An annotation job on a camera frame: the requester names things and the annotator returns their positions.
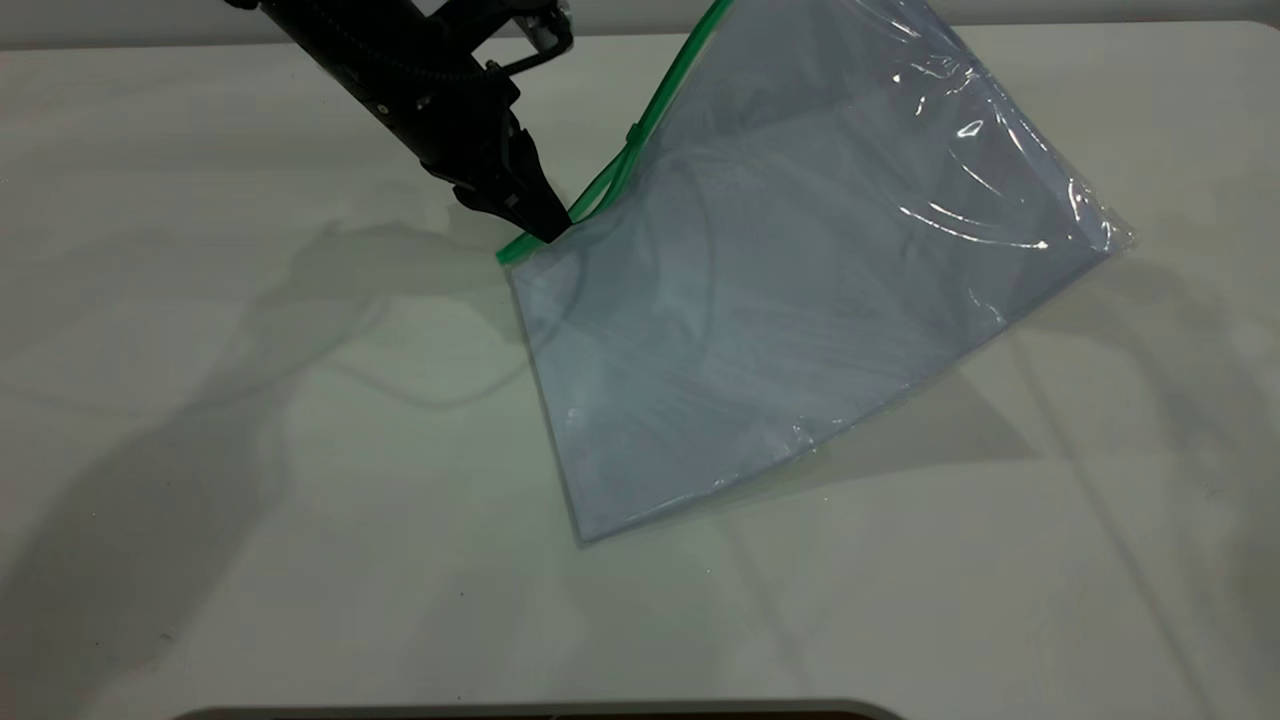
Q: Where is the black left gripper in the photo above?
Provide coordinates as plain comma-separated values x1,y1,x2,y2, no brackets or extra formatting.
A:
412,60,574,245

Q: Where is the clear plastic zipper bag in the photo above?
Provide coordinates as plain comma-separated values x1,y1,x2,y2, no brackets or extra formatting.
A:
496,0,1137,546

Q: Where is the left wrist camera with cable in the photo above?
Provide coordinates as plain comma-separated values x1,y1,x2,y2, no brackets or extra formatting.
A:
486,0,577,79

